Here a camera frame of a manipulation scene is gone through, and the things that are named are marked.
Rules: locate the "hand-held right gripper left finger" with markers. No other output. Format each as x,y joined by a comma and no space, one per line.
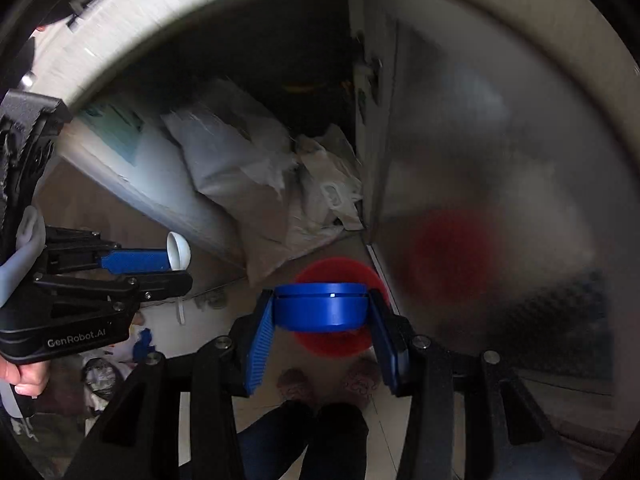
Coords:
260,345

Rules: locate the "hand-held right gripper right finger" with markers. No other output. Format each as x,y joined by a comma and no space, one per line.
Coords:
385,345

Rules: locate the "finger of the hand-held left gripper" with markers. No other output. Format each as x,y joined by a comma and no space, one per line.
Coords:
135,261
165,282

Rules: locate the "white plastic spoon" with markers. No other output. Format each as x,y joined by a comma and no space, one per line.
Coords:
177,252

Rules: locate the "blue round lid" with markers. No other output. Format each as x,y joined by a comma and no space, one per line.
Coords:
320,310

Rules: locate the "red plastic basin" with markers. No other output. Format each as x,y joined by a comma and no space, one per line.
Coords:
335,270

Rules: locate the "person's left hand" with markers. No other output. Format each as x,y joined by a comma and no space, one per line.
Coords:
27,377

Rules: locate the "pink slipper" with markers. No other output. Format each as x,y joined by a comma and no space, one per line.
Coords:
295,387
361,382

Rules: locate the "black plastic bag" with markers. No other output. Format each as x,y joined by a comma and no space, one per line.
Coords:
100,377

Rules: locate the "blue white cloth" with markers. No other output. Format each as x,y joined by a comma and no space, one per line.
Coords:
144,345

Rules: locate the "person's left leg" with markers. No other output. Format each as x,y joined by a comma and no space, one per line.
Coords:
280,440

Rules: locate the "person's leg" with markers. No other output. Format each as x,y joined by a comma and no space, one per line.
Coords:
280,440
342,440

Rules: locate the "person's right leg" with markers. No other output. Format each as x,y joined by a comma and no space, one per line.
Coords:
342,440

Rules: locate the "flat white woven sack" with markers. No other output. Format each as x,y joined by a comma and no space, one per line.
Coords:
315,240

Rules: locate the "large white woven sack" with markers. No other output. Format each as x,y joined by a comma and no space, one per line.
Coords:
235,175

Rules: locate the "white plastic bag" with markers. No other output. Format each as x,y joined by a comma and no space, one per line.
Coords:
325,185

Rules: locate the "steel cabinet door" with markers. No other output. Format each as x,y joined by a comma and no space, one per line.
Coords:
475,160

